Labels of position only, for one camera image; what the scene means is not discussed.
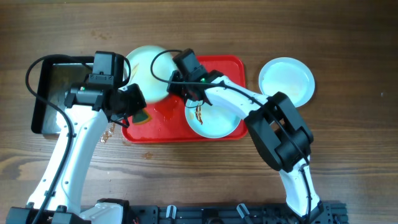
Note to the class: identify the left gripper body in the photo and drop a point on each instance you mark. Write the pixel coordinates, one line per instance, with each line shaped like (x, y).
(125, 106)

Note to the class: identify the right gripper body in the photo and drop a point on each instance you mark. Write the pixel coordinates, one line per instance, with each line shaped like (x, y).
(185, 92)

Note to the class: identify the green orange sponge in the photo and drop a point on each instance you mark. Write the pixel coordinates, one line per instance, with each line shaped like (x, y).
(141, 117)

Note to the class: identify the light blue plate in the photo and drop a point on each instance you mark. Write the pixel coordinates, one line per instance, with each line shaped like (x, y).
(289, 76)
(140, 60)
(210, 121)

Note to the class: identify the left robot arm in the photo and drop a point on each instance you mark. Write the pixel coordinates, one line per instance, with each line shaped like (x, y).
(89, 107)

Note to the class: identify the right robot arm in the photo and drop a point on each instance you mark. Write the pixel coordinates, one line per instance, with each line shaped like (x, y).
(277, 130)

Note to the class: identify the red plastic tray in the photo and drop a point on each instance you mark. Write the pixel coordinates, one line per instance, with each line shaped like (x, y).
(167, 118)

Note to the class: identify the black water tray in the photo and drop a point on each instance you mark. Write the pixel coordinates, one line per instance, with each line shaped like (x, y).
(56, 77)

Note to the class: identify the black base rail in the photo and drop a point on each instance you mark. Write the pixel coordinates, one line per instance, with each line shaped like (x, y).
(325, 213)

